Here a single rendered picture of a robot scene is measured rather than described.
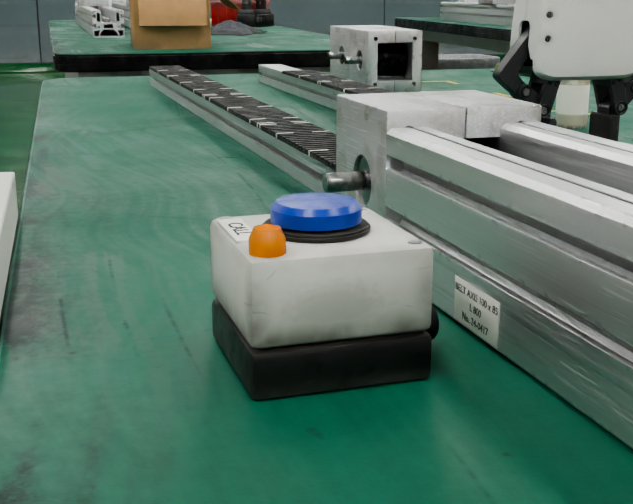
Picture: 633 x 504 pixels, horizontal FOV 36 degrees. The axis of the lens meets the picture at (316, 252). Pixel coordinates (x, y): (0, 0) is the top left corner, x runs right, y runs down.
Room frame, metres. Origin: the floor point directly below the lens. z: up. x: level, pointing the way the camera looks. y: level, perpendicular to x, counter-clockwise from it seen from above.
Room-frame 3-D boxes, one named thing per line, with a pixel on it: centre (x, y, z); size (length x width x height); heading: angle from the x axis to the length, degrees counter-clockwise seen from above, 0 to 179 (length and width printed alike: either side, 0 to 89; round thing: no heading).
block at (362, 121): (0.61, -0.06, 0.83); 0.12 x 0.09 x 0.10; 108
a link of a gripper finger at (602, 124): (0.82, -0.25, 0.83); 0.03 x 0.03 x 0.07; 18
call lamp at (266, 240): (0.38, 0.02, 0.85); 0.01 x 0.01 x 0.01
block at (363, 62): (1.60, -0.10, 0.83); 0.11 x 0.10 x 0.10; 105
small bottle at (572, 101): (1.16, -0.30, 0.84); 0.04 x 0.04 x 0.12
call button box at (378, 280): (0.42, -0.01, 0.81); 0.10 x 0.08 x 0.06; 108
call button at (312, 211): (0.42, 0.00, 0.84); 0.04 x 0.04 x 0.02
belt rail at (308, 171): (1.22, 0.12, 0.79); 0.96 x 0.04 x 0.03; 18
